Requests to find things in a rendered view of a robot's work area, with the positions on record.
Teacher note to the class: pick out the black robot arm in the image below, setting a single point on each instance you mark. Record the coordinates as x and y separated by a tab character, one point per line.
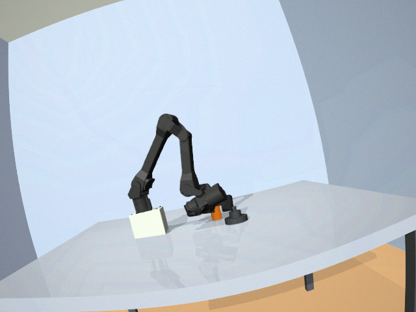
205	195

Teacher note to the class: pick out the dark grey round pedestal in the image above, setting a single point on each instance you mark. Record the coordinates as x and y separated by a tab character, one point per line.
235	217

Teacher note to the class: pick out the orange knob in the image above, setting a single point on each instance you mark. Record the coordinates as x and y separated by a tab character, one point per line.
217	215

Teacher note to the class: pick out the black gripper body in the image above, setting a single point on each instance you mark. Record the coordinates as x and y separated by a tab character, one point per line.
226	206

